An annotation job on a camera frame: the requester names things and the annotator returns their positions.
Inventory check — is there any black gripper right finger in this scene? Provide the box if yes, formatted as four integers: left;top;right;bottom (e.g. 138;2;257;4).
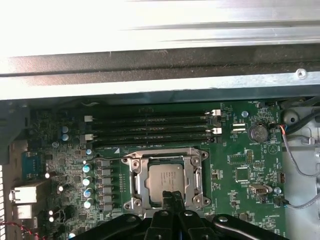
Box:
172;191;288;240

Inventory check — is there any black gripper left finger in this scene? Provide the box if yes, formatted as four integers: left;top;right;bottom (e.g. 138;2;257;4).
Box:
72;191;176;240

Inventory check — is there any CPU with silver top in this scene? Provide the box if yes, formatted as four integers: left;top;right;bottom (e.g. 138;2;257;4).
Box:
147;157;186;209

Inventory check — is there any metal socket cover frame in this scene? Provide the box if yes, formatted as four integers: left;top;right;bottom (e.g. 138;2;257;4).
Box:
129;147;204;211

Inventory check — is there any metal socket locking lever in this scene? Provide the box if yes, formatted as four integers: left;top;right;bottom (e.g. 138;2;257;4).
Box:
91;152;126;161

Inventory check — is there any CPU socket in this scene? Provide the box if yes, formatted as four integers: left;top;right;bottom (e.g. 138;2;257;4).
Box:
120;146;211;216

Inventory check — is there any black-clip RAM slot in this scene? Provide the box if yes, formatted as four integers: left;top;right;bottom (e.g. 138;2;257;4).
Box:
91;119;222;132
91;136;222;150

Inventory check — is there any green motherboard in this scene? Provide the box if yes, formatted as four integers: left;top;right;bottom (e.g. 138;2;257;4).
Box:
9;99;285;240

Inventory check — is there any silver D-shaped connector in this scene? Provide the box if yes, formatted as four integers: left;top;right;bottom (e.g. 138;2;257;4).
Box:
249;184;273;196

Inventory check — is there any silver metal drive cage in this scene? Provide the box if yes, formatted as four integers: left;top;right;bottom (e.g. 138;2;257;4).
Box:
279;99;320;240

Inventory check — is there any silver coin battery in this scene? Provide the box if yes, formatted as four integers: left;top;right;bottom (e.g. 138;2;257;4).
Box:
248;123;268;143

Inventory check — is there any silver rear port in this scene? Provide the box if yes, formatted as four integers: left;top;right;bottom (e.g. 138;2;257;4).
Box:
9;184;39;204

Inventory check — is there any blue rear port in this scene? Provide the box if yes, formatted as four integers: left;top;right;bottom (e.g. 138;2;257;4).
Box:
21;151;48;182

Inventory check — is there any black open PC case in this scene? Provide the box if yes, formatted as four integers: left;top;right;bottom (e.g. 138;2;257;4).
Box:
0;47;320;240

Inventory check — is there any thick black internal cable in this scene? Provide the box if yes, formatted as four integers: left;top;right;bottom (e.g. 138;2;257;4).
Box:
286;96;320;134

